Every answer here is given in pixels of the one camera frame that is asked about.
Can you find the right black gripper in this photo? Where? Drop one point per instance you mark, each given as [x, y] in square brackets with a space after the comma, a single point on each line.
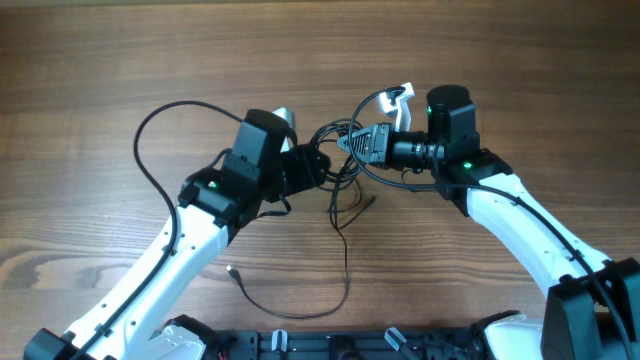
[379, 144]

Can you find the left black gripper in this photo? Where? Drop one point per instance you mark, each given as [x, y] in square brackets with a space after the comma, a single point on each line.
[308, 173]

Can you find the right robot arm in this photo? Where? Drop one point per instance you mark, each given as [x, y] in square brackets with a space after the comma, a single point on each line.
[592, 302]

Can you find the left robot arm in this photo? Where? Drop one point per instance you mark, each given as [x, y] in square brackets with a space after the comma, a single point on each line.
[265, 164]

